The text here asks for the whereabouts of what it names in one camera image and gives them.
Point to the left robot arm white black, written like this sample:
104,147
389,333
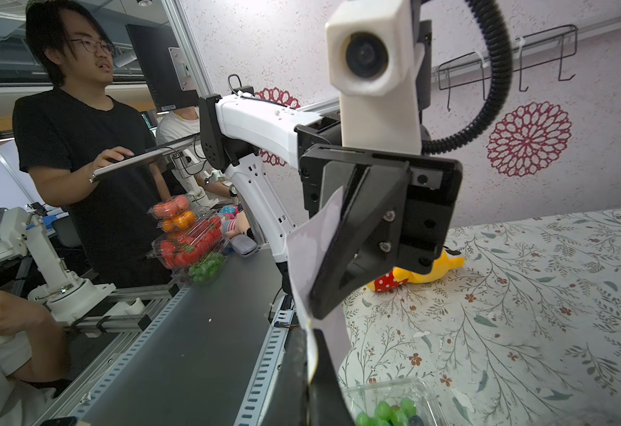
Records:
244,136

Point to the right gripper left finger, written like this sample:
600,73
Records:
289,400

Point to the stack of fruit boxes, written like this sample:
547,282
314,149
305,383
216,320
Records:
192,241

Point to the floral table mat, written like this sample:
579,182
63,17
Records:
527,331

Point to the person in white shirt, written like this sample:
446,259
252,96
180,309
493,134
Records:
33,354

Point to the black wire wall rack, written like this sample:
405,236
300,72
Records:
549,46

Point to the person in black shirt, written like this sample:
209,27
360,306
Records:
64,135

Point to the white sticker label sheet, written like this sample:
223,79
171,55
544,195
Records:
306,249

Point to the black monitor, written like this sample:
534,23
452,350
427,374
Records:
164,67

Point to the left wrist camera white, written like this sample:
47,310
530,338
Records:
373,60

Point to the green grape blueberry clamshell box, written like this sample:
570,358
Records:
407,401

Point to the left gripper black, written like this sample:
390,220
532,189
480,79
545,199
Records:
395,211

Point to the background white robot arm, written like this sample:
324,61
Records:
70,298

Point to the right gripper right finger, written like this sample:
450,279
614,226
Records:
326,402

